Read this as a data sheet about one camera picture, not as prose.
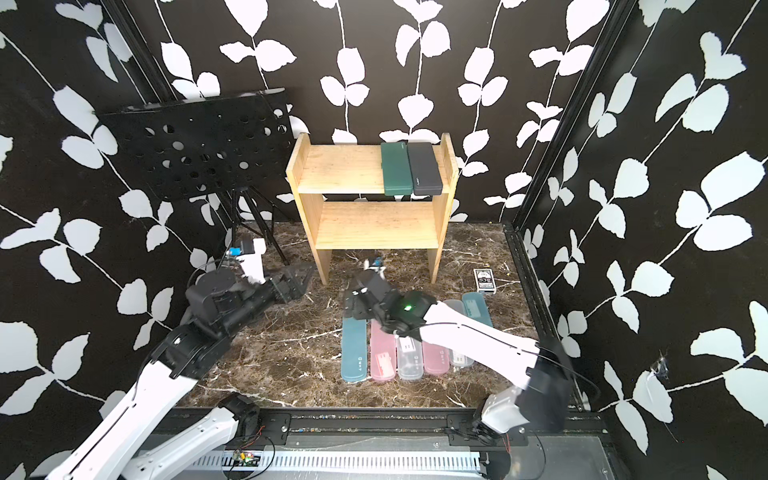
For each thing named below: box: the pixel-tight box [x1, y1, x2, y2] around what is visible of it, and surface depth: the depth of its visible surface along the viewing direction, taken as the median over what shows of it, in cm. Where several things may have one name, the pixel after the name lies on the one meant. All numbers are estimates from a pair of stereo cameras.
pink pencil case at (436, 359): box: [422, 341, 450, 375], surface depth 86 cm
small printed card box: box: [473, 268, 497, 295], surface depth 103 cm
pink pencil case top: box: [370, 319, 397, 381], surface depth 86 cm
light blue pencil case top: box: [341, 317, 368, 382], surface depth 87 cm
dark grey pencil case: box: [407, 142, 443, 195], surface depth 73 cm
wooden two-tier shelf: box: [286, 132, 460, 285], surface depth 90 cm
